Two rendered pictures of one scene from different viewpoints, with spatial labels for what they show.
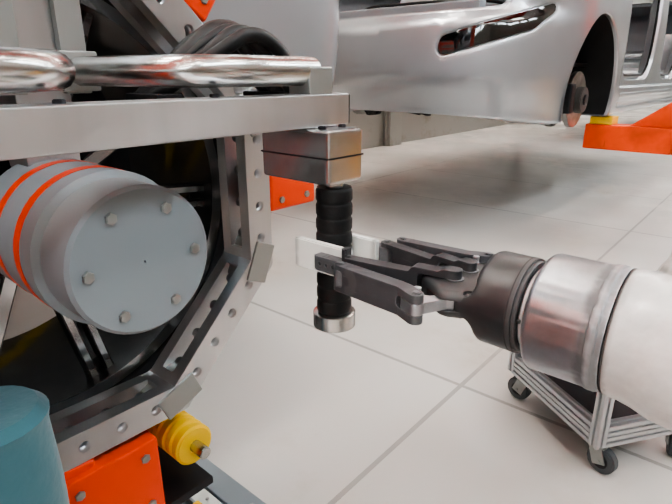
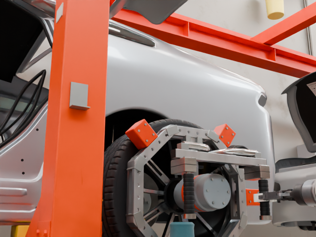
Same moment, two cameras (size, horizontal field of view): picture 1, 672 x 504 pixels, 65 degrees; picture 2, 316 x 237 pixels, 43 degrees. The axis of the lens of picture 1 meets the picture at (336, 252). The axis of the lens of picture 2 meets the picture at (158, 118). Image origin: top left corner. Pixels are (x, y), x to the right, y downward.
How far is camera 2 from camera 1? 1.10 m
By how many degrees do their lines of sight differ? 39
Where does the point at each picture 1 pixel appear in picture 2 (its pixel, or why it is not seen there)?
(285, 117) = (249, 161)
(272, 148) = (246, 172)
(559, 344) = (308, 192)
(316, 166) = (257, 173)
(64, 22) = not seen: hidden behind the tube
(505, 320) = (299, 193)
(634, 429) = not seen: outside the picture
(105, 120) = (216, 156)
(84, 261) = (207, 186)
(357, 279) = (267, 193)
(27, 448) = (191, 228)
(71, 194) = (202, 176)
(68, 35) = not seen: hidden behind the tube
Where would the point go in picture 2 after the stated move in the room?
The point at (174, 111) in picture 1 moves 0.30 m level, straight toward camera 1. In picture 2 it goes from (226, 156) to (240, 138)
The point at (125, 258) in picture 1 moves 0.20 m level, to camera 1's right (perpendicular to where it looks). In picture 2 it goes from (214, 189) to (271, 187)
